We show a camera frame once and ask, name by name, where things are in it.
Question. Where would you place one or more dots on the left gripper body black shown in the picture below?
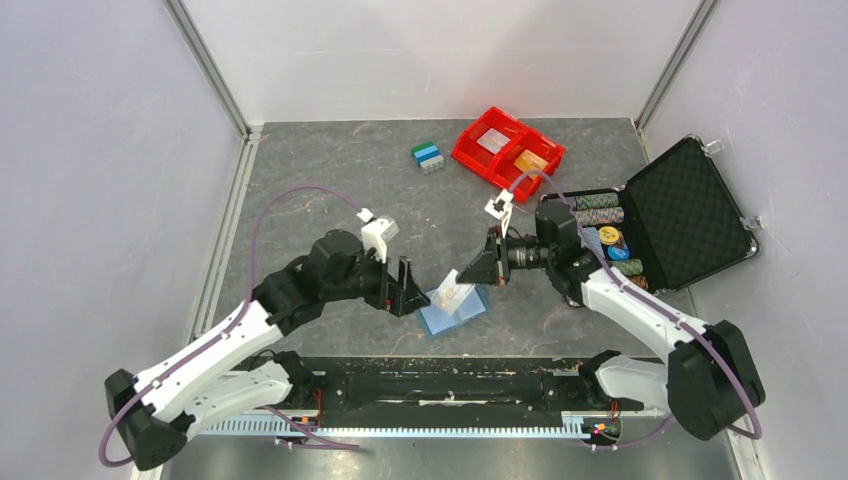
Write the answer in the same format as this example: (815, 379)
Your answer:
(368, 280)

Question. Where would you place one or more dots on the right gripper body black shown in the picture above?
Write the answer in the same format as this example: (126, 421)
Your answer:
(527, 253)

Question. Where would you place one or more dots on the blue card holder wallet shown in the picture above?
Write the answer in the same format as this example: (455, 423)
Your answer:
(436, 322)

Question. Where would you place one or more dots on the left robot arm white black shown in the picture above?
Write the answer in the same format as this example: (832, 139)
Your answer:
(154, 413)

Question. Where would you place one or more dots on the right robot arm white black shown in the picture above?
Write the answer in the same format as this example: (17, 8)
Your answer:
(705, 377)

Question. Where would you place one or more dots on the blue playing card deck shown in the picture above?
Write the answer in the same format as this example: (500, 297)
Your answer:
(590, 238)

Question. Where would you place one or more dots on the purple brown chip row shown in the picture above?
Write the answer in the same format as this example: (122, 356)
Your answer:
(600, 216)

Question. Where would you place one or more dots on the yellow dealer chip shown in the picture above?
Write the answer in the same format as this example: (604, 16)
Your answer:
(609, 235)

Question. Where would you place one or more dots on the blue dealer chip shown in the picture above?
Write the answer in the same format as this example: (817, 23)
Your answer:
(618, 252)

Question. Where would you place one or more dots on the purple green chip row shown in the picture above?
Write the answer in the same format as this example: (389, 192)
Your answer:
(596, 201)

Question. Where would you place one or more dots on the orange green chip row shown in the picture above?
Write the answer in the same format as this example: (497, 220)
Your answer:
(629, 267)

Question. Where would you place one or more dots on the orange brown chip row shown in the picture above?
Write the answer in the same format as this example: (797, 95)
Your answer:
(641, 281)

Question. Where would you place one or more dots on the red divided plastic bin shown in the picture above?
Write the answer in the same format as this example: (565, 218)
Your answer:
(499, 170)

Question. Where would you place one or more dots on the black poker chip case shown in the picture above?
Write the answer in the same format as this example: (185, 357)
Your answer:
(681, 220)

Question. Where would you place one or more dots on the stacked green blue white blocks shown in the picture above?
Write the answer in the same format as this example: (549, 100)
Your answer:
(428, 157)

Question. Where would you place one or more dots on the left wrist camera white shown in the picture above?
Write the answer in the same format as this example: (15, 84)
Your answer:
(376, 233)

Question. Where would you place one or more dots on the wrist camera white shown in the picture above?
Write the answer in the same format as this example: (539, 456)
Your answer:
(376, 233)
(501, 208)

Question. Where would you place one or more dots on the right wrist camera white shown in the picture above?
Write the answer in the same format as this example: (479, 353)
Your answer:
(501, 208)

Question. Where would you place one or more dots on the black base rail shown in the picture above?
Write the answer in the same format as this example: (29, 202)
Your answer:
(446, 392)

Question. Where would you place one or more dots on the aluminium frame post right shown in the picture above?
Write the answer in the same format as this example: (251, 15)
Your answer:
(682, 50)

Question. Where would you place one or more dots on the aluminium frame post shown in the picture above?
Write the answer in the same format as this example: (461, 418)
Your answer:
(204, 58)
(682, 50)

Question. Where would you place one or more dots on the aluminium frame post left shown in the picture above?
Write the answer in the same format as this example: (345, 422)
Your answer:
(204, 58)

